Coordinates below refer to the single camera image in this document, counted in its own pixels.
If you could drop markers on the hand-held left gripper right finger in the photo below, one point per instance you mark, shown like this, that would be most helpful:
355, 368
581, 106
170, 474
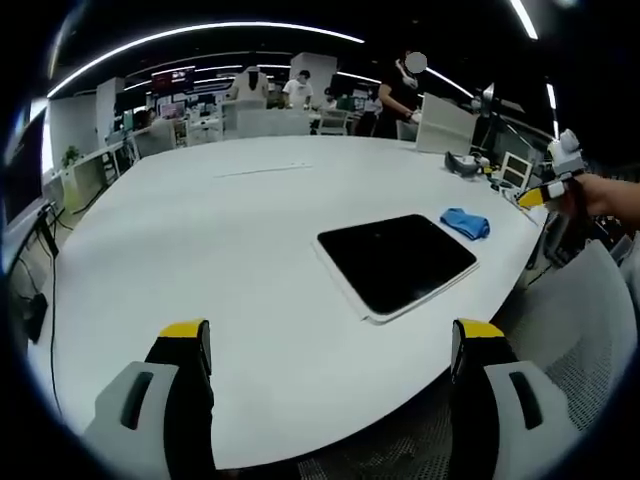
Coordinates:
505, 390

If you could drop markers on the black and white headset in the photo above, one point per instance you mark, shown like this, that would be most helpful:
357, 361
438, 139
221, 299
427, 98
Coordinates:
467, 164

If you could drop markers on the white humanoid robot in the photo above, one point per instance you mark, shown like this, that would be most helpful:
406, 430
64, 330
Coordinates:
248, 86

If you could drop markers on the black desk lamp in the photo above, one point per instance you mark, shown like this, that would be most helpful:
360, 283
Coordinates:
492, 107

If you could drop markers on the blue cleaning cloth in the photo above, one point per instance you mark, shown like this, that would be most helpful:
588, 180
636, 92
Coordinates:
466, 222

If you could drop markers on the white office chair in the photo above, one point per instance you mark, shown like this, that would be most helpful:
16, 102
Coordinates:
333, 121

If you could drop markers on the white framed box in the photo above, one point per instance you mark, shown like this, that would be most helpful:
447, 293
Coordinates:
515, 170

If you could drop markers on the wall display screen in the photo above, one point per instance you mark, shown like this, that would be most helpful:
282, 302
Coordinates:
172, 82

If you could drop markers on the white partition panel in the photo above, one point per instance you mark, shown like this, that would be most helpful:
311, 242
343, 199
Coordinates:
446, 125

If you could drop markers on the person's right hand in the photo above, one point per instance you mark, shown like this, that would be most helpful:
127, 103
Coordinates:
597, 195

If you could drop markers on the black computer monitor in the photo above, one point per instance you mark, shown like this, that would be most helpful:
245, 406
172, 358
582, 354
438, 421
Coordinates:
20, 165

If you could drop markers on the black mirror with white frame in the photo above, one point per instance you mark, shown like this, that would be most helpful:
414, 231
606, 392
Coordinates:
397, 262

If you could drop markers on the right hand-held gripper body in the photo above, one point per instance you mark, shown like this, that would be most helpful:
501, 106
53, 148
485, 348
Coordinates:
564, 160

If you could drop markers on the green potted plant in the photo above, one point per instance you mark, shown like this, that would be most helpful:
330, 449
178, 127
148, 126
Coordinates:
71, 156

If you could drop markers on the grey mesh office chair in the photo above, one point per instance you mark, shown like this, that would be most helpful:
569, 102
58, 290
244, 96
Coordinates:
575, 340

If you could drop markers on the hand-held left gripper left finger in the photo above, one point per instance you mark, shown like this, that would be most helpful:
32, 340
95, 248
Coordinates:
150, 385

